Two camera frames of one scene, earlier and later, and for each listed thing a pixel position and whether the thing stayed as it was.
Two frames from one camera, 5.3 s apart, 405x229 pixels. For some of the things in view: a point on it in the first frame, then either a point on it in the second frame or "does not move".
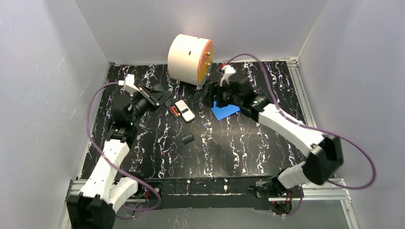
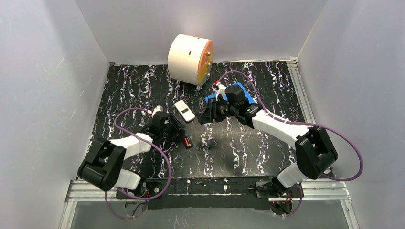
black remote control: (175, 111) to (187, 142)
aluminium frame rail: (333, 190) does not move
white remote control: (185, 111) does not move
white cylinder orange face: (190, 59) does not move
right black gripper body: (217, 97) to (212, 110)
